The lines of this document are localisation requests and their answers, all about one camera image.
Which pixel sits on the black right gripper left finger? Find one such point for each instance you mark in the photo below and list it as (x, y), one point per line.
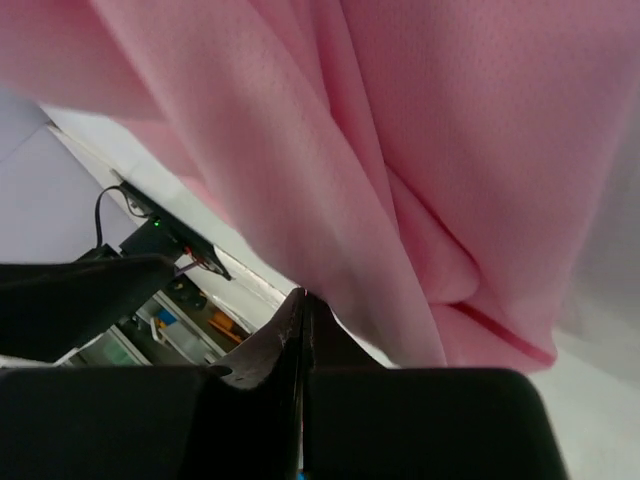
(236, 419)

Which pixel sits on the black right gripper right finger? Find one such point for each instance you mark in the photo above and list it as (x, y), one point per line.
(364, 421)

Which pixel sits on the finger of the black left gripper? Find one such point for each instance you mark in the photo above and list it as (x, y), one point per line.
(49, 309)

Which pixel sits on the pink t shirt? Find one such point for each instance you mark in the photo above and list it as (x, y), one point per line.
(429, 168)

